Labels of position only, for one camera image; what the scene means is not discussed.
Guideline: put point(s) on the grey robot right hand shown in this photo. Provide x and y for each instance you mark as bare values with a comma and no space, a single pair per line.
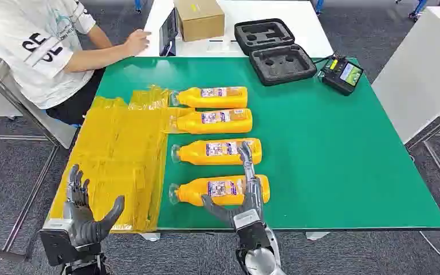
252,201

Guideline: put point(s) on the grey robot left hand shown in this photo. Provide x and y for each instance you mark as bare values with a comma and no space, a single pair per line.
81,224

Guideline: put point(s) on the orange drink bottle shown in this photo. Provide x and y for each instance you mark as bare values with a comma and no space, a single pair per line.
193,191
193,153
189,124
189,99

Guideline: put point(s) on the white table foot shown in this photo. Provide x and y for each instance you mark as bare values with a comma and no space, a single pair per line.
151,237
316,235

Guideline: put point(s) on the yellow plastic sheet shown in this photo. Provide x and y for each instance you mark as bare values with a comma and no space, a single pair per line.
117,159

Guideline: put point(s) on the green table mat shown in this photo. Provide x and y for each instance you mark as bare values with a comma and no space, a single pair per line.
318,151

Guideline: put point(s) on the black foam-lined case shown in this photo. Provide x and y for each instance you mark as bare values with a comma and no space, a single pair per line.
277,64

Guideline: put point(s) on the black remote controller with screen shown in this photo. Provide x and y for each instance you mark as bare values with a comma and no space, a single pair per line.
339,77

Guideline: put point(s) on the thin black pen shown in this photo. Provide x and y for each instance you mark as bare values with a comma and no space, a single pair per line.
216,40

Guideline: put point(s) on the person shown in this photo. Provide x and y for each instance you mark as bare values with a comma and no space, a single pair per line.
22,49

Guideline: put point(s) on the dark tablet screen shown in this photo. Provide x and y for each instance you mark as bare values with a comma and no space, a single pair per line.
168,34

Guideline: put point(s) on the brown cardboard box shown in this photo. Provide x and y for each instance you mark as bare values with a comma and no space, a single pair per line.
199,21

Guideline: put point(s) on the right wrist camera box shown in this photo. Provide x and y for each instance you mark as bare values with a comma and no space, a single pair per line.
252,233

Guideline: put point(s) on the white table with metal frame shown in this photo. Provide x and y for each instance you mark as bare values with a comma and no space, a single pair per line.
417,76

